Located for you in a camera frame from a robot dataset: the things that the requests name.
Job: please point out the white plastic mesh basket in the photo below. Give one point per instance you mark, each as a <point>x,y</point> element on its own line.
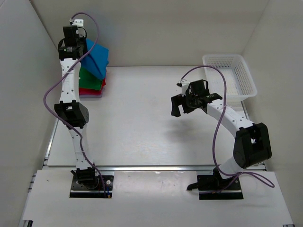
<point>240,84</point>

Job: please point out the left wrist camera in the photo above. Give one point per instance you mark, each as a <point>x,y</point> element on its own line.
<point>77,22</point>

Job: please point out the folded purple t-shirt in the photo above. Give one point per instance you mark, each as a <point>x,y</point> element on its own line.
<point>90,96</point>

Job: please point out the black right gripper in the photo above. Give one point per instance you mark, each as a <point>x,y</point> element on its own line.
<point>178,100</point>

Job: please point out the blue t-shirt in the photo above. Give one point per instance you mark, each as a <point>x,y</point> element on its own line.
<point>96,61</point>

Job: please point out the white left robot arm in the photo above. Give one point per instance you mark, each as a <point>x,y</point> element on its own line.
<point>73,112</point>

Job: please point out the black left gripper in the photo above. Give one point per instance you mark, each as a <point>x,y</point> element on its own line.
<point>84,36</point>

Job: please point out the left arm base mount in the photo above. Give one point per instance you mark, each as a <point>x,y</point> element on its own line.
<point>89,184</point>

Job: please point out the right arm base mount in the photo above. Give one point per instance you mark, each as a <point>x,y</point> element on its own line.
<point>213,187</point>

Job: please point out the folded green t-shirt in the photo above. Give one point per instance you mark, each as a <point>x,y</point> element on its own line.
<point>90,79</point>

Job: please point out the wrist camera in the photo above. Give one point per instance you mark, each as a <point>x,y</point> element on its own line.
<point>77,22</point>
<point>183,84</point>

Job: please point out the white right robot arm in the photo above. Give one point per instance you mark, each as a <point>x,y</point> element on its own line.
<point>251,140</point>

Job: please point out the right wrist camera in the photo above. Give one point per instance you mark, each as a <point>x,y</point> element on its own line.
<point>183,84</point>

